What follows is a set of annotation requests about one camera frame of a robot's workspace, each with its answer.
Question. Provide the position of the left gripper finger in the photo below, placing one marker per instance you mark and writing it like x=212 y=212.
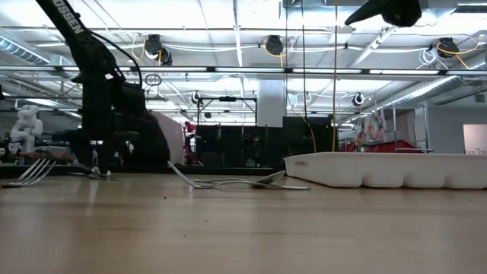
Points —
x=84 y=156
x=105 y=158

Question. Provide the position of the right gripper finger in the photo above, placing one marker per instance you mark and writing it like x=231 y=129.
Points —
x=365 y=13

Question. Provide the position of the silver fork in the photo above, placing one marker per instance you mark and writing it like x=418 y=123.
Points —
x=13 y=183
x=186 y=182

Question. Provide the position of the silver spoon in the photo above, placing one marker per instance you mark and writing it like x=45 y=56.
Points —
x=272 y=178
x=100 y=176

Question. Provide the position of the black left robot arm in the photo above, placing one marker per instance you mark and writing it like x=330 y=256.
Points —
x=91 y=53

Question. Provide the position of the white draped cloth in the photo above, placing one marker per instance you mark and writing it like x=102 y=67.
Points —
x=175 y=137

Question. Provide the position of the white robot figure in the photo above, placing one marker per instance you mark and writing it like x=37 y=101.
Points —
x=26 y=125

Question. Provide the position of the long ceiling light bar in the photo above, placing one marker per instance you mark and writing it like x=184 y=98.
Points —
x=304 y=70

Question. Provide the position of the black desk partition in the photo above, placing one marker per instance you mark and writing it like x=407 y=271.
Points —
x=236 y=144

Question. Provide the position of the colourful banner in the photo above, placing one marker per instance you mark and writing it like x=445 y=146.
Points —
x=374 y=125

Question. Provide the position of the metal rack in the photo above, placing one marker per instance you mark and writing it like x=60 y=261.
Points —
x=407 y=125

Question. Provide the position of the white square pillar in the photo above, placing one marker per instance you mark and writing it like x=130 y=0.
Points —
x=272 y=102

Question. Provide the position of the pale pink board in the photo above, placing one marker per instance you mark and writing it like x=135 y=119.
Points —
x=475 y=139

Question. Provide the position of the white cutlery tray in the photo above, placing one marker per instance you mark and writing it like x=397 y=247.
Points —
x=380 y=171

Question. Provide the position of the silver air duct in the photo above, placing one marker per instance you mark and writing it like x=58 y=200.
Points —
x=437 y=88

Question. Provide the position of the black stand frame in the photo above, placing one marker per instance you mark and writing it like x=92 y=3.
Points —
x=227 y=98

